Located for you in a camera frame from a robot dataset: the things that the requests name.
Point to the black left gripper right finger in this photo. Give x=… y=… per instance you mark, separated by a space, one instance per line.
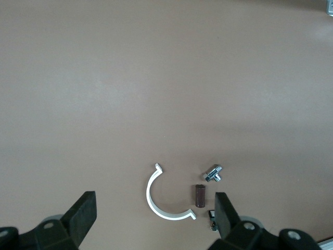
x=225 y=218

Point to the small black switch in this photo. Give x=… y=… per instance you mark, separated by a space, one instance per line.
x=212 y=216

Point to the white drawer cabinet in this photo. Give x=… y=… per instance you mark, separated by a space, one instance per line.
x=327 y=246

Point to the grey metal table bracket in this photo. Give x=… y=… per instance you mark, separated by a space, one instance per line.
x=330 y=7

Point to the chrome pipe fitting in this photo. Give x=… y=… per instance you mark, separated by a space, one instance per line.
x=212 y=173

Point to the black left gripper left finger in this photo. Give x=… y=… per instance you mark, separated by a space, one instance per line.
x=78 y=218

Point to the white semicircular pipe clamp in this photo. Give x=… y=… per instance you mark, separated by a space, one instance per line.
x=149 y=198

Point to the brown cylinder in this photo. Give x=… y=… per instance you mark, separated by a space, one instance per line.
x=199 y=195

